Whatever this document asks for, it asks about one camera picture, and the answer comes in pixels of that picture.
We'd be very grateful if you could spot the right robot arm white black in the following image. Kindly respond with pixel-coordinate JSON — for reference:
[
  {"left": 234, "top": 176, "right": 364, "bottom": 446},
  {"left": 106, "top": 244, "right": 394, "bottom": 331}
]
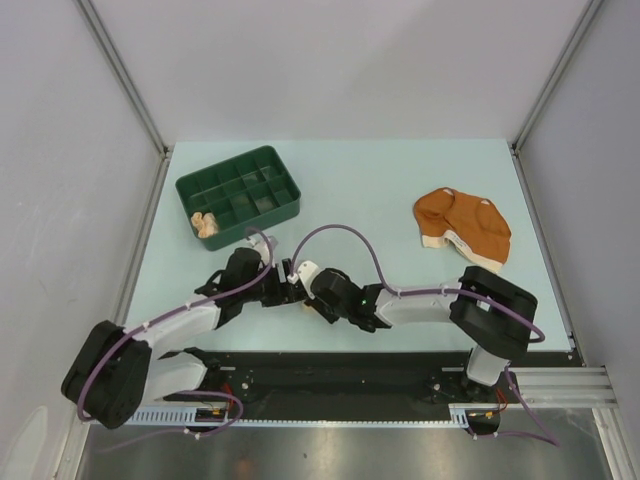
[{"left": 290, "top": 261, "right": 545, "bottom": 401}]

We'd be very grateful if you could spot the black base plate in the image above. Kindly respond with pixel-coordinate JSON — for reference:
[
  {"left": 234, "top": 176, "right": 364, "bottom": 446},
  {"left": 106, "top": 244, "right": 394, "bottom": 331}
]
[{"left": 165, "top": 351, "right": 517, "bottom": 422}]

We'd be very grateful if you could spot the left aluminium frame post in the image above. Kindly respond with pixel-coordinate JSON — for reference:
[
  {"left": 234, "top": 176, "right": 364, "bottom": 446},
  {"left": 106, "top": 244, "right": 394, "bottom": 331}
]
[{"left": 74, "top": 0, "right": 174, "bottom": 156}]

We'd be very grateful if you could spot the aluminium frame post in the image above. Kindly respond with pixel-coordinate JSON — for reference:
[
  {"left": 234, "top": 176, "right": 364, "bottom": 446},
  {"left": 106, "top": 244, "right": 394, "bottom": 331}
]
[
  {"left": 512, "top": 0, "right": 606, "bottom": 151},
  {"left": 74, "top": 0, "right": 174, "bottom": 156}
]

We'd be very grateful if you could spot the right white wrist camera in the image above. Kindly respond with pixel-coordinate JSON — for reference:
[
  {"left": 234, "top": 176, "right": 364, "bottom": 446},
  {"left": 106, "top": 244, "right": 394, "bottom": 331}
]
[{"left": 287, "top": 260, "right": 321, "bottom": 300}]

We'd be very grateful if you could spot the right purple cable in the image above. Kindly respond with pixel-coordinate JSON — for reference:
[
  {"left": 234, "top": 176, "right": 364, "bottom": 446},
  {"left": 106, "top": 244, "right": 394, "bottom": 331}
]
[{"left": 290, "top": 224, "right": 560, "bottom": 446}]

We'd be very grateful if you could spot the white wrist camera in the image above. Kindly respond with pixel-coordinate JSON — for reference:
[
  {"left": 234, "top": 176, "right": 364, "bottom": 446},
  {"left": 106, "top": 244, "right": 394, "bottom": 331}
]
[
  {"left": 287, "top": 260, "right": 321, "bottom": 300},
  {"left": 247, "top": 236, "right": 278, "bottom": 265}
]

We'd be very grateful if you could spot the orange brown underwear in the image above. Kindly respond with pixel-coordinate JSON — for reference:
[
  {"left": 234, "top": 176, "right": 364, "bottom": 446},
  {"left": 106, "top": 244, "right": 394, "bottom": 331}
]
[{"left": 413, "top": 187, "right": 512, "bottom": 273}]

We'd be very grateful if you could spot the peach boxer underwear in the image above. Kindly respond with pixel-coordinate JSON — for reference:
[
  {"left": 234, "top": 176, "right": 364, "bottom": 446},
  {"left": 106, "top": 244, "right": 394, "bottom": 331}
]
[{"left": 190, "top": 211, "right": 220, "bottom": 239}]

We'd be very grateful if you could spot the white slotted cable duct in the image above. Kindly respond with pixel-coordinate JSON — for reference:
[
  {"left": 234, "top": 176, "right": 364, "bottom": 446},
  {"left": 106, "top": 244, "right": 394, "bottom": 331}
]
[{"left": 125, "top": 403, "right": 498, "bottom": 430}]

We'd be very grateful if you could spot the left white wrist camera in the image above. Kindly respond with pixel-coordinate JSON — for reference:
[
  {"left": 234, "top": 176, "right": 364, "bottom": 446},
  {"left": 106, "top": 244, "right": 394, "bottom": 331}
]
[{"left": 247, "top": 236, "right": 278, "bottom": 265}]

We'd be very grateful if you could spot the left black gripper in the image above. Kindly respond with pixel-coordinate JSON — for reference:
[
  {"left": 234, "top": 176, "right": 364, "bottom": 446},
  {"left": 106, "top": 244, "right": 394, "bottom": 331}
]
[{"left": 240, "top": 258, "right": 307, "bottom": 307}]

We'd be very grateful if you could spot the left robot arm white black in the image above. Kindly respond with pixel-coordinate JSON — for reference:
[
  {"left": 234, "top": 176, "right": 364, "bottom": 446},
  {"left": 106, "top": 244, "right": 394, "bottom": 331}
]
[{"left": 61, "top": 245, "right": 308, "bottom": 429}]

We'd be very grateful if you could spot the right aluminium frame post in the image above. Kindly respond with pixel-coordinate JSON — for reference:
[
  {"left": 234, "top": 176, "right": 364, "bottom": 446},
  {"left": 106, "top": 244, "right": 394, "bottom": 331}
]
[{"left": 512, "top": 0, "right": 606, "bottom": 151}]

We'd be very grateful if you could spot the green compartment tray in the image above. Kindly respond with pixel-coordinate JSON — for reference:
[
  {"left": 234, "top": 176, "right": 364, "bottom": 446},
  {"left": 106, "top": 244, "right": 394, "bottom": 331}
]
[{"left": 175, "top": 145, "right": 301, "bottom": 251}]

